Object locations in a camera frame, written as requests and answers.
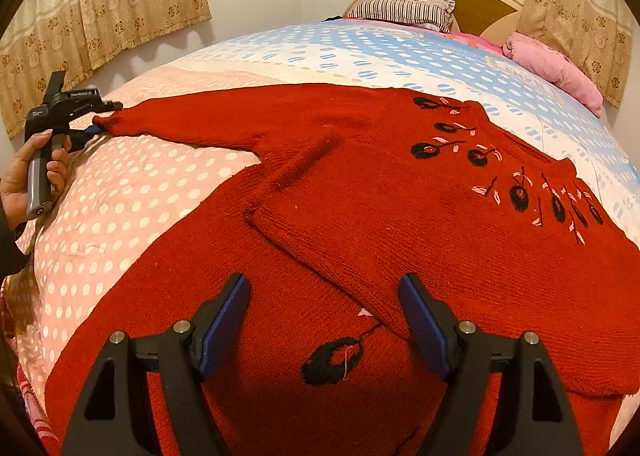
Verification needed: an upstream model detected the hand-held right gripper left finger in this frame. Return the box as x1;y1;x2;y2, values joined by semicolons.
60;272;251;456

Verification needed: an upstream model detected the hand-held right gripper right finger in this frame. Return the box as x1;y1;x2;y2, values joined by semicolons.
397;272;586;456

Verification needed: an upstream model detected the red knitted sweater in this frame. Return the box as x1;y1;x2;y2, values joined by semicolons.
44;83;640;456

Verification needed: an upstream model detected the person's left hand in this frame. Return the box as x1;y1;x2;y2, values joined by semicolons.
0;130;72;237

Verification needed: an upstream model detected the polka dot blanket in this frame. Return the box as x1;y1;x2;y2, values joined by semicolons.
10;18;640;456

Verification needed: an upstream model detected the beige floral curtain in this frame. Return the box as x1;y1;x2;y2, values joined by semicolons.
516;0;637;109
0;0;212;141

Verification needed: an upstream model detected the pink patterned cloth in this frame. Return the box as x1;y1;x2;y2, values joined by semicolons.
14;363;60;456

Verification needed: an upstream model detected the pink patterned bed sheet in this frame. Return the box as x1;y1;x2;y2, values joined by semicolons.
415;22;507;58

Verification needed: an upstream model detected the pink pillow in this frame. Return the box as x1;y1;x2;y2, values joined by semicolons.
502;32;606;118

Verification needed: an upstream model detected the striped pillow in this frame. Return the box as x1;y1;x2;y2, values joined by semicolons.
345;0;456;34

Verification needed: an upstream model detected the cream wooden headboard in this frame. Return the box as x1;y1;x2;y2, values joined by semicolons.
344;0;531;44

